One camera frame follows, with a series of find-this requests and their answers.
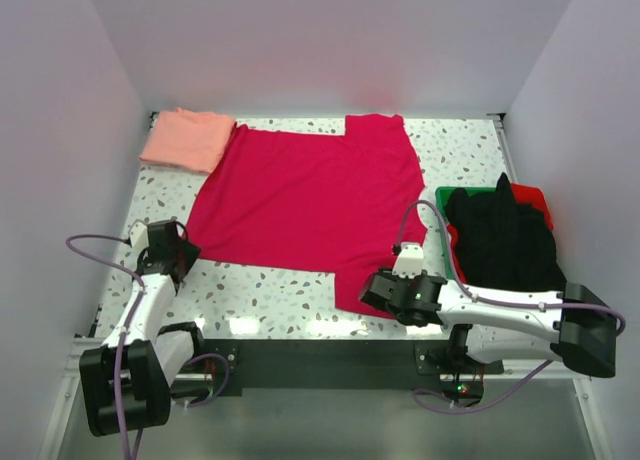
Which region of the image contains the red garment in bin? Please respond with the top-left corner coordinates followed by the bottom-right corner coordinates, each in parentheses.
top-left (436, 183), bottom-right (554, 280)

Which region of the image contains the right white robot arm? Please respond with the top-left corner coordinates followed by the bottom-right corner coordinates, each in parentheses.
top-left (360, 269), bottom-right (621, 378)

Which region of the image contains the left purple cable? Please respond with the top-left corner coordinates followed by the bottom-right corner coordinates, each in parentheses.
top-left (66, 234), bottom-right (231, 460)

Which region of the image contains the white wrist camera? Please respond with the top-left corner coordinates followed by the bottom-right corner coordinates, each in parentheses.
top-left (392, 242), bottom-right (424, 279)
top-left (128, 220), bottom-right (149, 250)

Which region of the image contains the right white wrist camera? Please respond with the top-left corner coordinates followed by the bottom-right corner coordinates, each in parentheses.
top-left (392, 242), bottom-right (424, 279)

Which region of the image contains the black garment in bin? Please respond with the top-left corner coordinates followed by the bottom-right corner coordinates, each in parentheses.
top-left (445, 174), bottom-right (567, 292)

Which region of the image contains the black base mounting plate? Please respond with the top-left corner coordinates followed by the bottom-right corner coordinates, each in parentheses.
top-left (204, 339), bottom-right (504, 396)

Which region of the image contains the green plastic bin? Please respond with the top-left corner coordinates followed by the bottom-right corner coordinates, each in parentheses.
top-left (434, 185), bottom-right (556, 281)

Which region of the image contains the crimson red t-shirt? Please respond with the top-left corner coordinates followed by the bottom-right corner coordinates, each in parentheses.
top-left (187, 114), bottom-right (426, 317)

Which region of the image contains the folded peach t-shirt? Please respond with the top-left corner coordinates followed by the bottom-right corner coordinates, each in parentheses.
top-left (140, 108), bottom-right (236, 174)

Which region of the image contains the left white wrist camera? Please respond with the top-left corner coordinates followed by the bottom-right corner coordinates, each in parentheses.
top-left (128, 220), bottom-right (149, 250)

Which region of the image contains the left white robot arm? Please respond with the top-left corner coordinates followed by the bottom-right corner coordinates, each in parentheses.
top-left (79, 220), bottom-right (207, 437)

